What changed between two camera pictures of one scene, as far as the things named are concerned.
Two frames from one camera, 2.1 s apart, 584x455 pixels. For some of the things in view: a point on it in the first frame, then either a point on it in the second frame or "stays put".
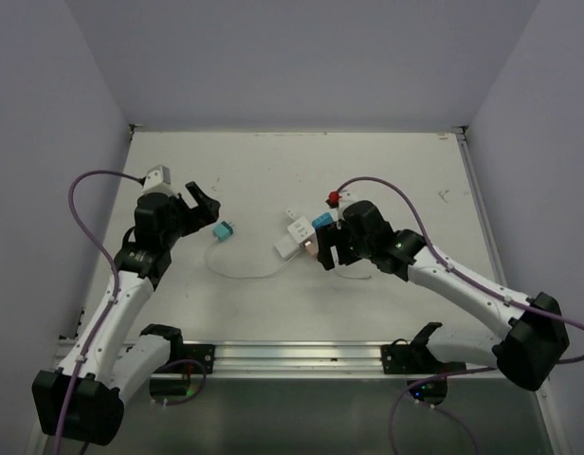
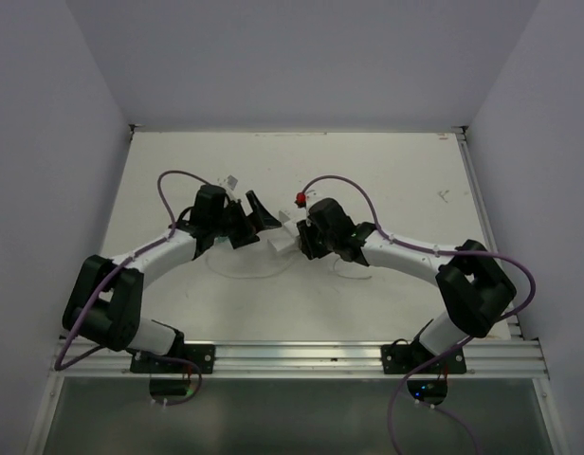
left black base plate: x=203 y=353 stays put
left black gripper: x=203 y=213 to x=258 y=220
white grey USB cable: x=239 y=277 stays put
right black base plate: x=414 y=359 stays put
